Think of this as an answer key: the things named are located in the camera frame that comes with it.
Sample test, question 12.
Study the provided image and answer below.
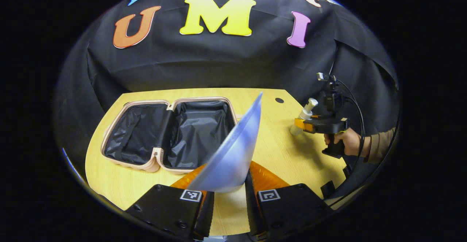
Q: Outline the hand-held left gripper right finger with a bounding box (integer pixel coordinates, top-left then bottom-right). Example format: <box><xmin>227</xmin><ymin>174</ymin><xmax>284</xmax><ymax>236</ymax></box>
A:
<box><xmin>244</xmin><ymin>161</ymin><xmax>331</xmax><ymax>241</ymax></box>

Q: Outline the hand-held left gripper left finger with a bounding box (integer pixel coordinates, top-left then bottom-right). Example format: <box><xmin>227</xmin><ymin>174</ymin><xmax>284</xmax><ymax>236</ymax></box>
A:
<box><xmin>125</xmin><ymin>164</ymin><xmax>216</xmax><ymax>241</ymax></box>

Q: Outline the white pump bottle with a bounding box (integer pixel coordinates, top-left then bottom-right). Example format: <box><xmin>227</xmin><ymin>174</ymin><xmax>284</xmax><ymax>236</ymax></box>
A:
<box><xmin>290</xmin><ymin>98</ymin><xmax>319</xmax><ymax>136</ymax></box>

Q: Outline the silver blue sachet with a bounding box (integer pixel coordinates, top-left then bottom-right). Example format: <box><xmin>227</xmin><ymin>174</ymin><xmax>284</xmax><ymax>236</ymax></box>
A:
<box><xmin>187</xmin><ymin>92</ymin><xmax>263</xmax><ymax>193</ymax></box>

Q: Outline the pink suitcase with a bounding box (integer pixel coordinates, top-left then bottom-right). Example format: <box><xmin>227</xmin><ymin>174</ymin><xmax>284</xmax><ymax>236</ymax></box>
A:
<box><xmin>101</xmin><ymin>96</ymin><xmax>241</xmax><ymax>174</ymax></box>

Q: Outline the black backdrop cloth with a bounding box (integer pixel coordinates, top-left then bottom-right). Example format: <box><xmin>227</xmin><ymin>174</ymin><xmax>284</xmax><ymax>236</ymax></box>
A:
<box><xmin>53</xmin><ymin>0</ymin><xmax>400</xmax><ymax>177</ymax></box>

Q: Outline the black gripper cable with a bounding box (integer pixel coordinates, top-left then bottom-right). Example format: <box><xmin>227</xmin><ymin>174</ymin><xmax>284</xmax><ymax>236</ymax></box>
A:
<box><xmin>330</xmin><ymin>61</ymin><xmax>366</xmax><ymax>162</ymax></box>

